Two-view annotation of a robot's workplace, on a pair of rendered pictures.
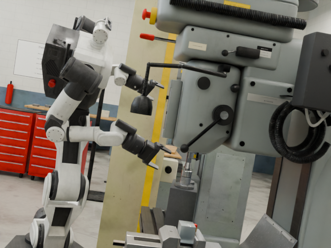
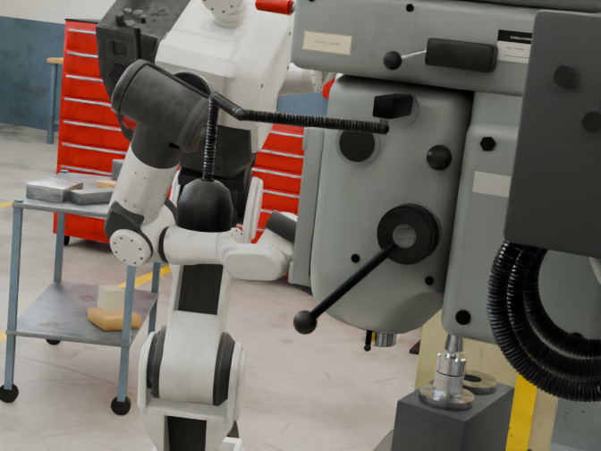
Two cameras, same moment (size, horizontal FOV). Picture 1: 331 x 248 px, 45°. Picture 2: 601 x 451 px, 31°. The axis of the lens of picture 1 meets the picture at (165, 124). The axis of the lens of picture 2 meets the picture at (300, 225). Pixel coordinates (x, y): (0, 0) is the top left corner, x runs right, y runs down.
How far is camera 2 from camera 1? 0.68 m
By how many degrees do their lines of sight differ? 27
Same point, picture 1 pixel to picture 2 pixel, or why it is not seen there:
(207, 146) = (384, 315)
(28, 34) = not seen: outside the picture
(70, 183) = (190, 361)
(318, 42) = (545, 45)
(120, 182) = not seen: hidden behind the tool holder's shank
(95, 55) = (212, 48)
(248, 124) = (480, 261)
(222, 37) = (394, 13)
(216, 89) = (393, 159)
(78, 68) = (143, 92)
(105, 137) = (237, 257)
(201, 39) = (337, 23)
